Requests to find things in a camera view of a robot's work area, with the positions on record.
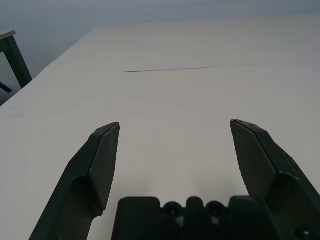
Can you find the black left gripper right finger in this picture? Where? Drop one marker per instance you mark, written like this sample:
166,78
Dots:
275,170

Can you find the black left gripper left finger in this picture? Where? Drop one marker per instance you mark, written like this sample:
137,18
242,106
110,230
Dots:
82,175

